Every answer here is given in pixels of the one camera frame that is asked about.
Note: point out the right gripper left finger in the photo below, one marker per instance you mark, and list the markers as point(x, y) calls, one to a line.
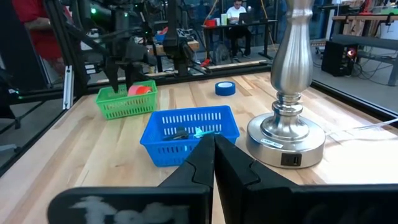
point(186, 199)

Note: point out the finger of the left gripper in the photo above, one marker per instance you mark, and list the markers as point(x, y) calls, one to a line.
point(130, 76)
point(112, 76)

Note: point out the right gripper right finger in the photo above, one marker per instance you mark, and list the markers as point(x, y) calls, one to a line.
point(248, 199)

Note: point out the pink tape roll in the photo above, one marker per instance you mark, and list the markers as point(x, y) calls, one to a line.
point(133, 89)

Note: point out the red tape roll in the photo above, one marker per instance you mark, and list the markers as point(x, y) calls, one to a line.
point(146, 91)

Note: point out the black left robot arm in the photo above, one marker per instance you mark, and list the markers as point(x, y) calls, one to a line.
point(121, 25)

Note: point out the blue tape roll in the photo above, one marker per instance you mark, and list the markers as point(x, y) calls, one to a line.
point(225, 90)

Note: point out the green plastic basket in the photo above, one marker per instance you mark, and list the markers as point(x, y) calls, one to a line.
point(124, 107)

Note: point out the silver aluminium extrusion piece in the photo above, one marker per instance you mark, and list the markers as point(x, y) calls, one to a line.
point(67, 90)

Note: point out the blue plastic basket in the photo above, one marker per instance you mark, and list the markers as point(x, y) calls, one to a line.
point(161, 149)

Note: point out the person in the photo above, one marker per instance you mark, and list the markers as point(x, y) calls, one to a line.
point(40, 37)
point(236, 14)

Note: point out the red container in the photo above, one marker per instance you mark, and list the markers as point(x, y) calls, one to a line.
point(211, 23)

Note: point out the white green cup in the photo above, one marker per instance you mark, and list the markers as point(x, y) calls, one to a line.
point(224, 19)

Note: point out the dark laptop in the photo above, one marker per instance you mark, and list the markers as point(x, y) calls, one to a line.
point(246, 18)

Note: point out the table lamp white shade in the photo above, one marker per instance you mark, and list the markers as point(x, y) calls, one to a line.
point(289, 62)

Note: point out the black desk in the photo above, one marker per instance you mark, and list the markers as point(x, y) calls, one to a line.
point(267, 22)

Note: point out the black box red light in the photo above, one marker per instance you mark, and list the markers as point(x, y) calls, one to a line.
point(334, 59)

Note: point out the grey bench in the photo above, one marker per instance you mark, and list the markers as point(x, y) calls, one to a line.
point(373, 42)

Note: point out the wooden workbench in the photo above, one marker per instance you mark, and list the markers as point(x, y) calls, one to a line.
point(357, 23)

